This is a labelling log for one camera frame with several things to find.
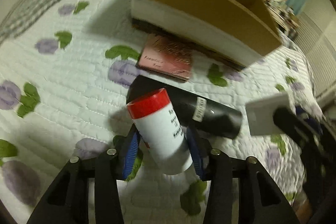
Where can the brown cardboard box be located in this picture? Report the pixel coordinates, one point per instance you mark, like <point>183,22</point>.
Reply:
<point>235,32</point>

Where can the pink patterned palette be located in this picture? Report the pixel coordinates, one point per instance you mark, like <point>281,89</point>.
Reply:
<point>167,56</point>

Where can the white bottle red cap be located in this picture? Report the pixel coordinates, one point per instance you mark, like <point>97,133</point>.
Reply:
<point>157,123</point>

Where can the white dressing table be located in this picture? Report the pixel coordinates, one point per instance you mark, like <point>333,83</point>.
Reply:
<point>285,19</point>

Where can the floral white quilt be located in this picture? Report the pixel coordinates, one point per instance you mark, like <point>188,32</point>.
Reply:
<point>63,91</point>

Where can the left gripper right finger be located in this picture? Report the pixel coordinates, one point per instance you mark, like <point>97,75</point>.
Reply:
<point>200,149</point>

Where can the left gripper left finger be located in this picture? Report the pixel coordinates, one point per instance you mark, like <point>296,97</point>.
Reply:
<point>127,148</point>

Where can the grey UGREEN power bank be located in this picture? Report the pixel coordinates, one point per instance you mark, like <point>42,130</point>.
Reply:
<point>260,114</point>

